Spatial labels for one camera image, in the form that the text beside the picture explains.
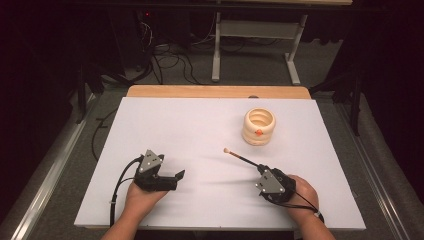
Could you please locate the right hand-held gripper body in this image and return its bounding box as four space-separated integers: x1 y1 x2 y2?
254 165 297 205

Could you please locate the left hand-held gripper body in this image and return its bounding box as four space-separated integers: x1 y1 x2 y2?
133 149 178 193

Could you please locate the makeup brush with dark handle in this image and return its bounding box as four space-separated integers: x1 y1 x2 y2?
223 147 262 168

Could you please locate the cream ribbed brush holder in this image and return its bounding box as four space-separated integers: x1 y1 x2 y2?
241 107 277 147

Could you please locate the person's left hand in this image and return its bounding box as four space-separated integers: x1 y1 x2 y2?
124 181 169 218

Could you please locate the person's right hand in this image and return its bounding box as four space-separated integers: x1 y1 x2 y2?
285 174 321 223

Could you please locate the white table cover sheet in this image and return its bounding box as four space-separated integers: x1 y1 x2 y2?
73 96 367 232

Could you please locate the black metal stand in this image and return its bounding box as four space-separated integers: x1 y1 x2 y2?
309 68 364 137

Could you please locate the right hand-held gripper cable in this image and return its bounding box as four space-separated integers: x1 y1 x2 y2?
283 189 325 224

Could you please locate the hand-held gripper cable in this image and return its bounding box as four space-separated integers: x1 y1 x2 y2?
109 156 144 228
283 189 325 224

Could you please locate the left hand-held gripper cable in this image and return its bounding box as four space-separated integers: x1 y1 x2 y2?
109 156 144 228

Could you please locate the thin black floor cable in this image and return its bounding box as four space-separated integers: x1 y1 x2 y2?
91 106 120 163

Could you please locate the metal floor rail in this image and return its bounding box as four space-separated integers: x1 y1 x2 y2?
0 93 98 240
336 103 424 240

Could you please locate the bundle of floor cables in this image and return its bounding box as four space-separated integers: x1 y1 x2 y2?
133 13 216 86

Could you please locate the white metal desk frame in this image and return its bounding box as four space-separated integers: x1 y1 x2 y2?
211 11 309 86

